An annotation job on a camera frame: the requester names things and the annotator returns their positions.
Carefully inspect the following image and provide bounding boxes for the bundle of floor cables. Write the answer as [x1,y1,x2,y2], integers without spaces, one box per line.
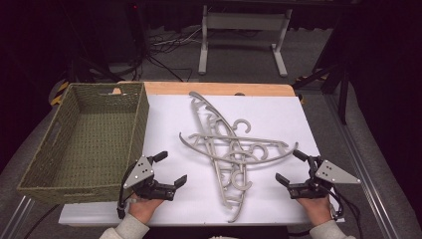
[145,25,204,83]

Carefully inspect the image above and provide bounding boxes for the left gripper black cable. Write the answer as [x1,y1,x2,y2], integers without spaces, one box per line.
[115,165,137,220]

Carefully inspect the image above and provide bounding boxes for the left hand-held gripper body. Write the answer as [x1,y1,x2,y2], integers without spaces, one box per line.
[122,155,177,202]

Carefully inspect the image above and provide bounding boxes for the person's right hand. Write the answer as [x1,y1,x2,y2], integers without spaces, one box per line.
[296,195,333,227]

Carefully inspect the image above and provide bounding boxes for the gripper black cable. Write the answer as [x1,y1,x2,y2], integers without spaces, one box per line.
[326,185,363,239]
[115,165,137,220]

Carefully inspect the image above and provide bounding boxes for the green woven basket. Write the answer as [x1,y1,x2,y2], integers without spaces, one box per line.
[16,82,150,205]

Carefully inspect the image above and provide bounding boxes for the long aluminium rail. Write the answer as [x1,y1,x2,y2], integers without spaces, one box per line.
[322,94,403,239]

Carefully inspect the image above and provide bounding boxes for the black tripod stand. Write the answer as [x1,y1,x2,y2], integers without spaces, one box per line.
[64,49,117,84]
[292,13,353,125]

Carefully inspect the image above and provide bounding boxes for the white table mat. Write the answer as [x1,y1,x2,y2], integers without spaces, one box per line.
[58,94,346,228]

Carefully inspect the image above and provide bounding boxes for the white metal stand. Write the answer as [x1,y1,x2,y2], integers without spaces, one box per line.
[197,4,294,78]

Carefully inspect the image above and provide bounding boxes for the short aluminium rail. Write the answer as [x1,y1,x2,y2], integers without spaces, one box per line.
[0,195,36,239]

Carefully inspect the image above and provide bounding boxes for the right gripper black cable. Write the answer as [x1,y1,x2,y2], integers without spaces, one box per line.
[326,185,363,239]

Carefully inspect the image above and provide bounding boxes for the person's left hand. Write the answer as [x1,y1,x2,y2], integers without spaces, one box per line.
[127,193,164,225]

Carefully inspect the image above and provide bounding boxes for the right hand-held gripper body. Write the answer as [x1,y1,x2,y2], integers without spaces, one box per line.
[288,155,362,200]

